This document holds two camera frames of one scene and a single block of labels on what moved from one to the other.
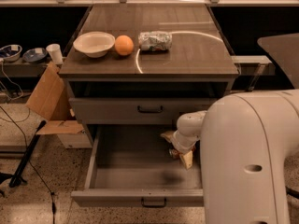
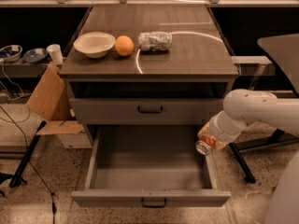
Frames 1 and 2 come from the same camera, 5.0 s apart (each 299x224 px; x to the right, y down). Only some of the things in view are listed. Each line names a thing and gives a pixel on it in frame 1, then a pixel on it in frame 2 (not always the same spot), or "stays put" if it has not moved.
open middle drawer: [131, 166] stays put
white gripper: [181, 144] → [220, 131]
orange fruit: [123, 45] stays put
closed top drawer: [127, 111] stays put
